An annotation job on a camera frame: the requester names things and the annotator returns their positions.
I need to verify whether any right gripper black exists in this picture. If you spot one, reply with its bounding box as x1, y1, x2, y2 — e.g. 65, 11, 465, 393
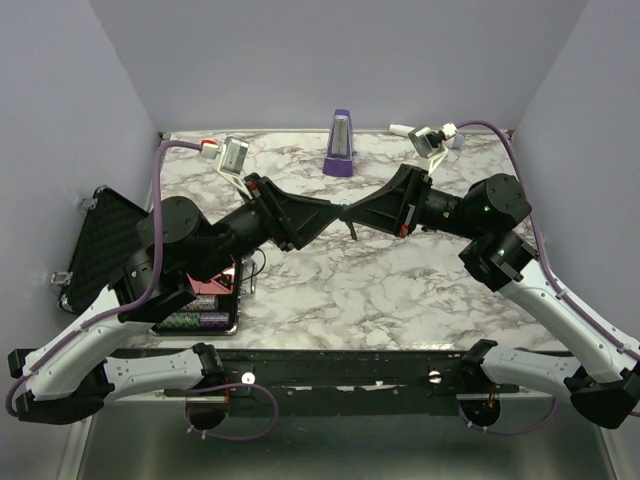
342, 163, 484, 240

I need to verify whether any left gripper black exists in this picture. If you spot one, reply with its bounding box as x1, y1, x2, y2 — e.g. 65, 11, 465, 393
190, 173, 345, 285

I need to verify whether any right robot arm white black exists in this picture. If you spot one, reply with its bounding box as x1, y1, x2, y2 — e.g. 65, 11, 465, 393
343, 164, 639, 429

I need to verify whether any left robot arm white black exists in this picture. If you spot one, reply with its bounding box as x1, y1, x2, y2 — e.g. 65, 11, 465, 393
5, 174, 343, 425

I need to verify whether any purple metronome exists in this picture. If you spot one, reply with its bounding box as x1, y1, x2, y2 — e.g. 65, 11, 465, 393
323, 109, 355, 178

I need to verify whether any white microphone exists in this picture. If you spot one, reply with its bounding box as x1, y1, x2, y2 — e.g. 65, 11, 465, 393
388, 123, 465, 150

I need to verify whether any black poker chip case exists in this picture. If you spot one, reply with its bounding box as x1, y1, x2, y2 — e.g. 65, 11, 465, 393
51, 185, 259, 337

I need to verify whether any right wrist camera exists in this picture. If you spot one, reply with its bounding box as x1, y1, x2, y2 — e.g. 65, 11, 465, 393
408, 123, 457, 175

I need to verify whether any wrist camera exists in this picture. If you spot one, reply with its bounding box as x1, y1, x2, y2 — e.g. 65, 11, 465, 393
200, 136, 250, 198
408, 123, 457, 175

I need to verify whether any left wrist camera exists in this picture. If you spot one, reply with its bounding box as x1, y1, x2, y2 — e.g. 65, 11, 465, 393
200, 136, 250, 198

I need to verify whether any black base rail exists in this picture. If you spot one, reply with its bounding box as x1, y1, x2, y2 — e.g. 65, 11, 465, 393
159, 344, 521, 419

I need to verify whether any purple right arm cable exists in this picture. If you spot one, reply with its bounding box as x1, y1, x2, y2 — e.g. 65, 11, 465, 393
452, 119, 640, 436

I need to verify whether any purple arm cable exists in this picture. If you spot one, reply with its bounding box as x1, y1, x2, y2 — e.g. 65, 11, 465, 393
452, 119, 640, 436
4, 140, 279, 442

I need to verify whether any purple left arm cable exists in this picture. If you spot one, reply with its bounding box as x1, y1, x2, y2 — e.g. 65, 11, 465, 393
4, 140, 279, 442

